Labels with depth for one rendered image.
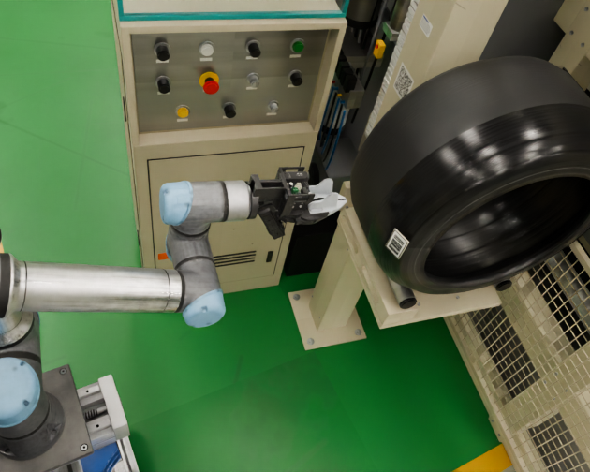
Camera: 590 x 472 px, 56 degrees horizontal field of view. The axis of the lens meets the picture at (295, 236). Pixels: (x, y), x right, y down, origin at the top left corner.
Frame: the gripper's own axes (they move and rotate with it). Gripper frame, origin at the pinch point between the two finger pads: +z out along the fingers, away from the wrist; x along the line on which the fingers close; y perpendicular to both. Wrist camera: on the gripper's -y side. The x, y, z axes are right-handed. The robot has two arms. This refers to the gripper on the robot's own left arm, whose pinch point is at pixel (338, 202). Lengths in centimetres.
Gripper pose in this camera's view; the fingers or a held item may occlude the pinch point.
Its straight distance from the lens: 112.6
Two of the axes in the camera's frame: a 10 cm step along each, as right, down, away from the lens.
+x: -2.7, -8.0, 5.4
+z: 9.2, -0.6, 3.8
